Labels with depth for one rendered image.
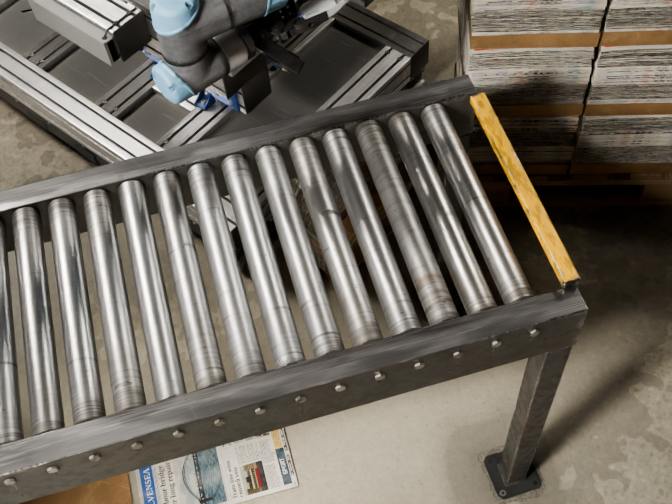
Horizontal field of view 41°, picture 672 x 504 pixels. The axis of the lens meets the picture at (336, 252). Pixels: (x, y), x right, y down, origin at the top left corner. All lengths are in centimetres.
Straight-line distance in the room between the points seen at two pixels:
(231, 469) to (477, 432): 60
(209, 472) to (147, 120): 100
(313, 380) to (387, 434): 84
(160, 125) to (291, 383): 131
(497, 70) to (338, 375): 100
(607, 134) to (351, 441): 100
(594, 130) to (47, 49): 160
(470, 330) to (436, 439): 81
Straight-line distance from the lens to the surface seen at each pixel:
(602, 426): 228
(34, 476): 147
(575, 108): 228
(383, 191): 159
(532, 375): 169
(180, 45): 144
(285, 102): 255
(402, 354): 141
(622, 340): 240
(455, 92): 174
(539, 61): 215
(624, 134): 239
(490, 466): 220
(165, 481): 224
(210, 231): 157
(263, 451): 222
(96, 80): 274
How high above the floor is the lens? 206
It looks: 56 degrees down
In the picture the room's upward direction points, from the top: 6 degrees counter-clockwise
